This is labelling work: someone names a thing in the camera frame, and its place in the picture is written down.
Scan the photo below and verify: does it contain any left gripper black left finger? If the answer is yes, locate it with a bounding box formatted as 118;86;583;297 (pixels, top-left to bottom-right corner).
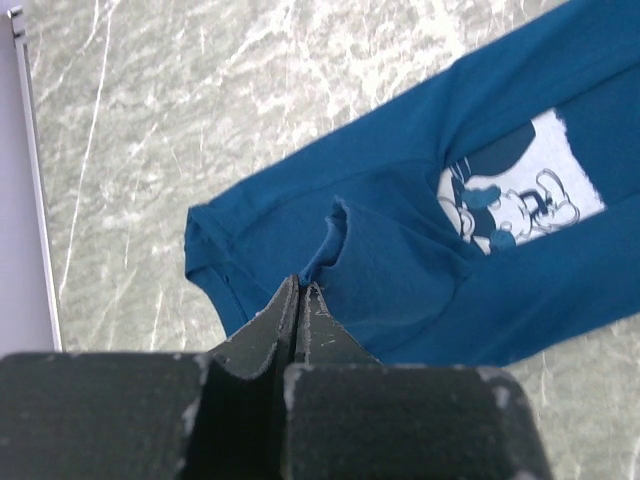
1;277;300;479

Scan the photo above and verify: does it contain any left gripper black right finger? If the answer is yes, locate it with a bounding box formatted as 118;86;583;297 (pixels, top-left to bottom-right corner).
284;285;552;479

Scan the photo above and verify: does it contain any blue cartoon print t-shirt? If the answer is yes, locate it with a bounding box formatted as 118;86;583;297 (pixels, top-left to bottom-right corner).
185;1;639;366

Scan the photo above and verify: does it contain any aluminium frame rail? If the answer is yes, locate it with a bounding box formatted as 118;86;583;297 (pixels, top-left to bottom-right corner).
1;1;62;355

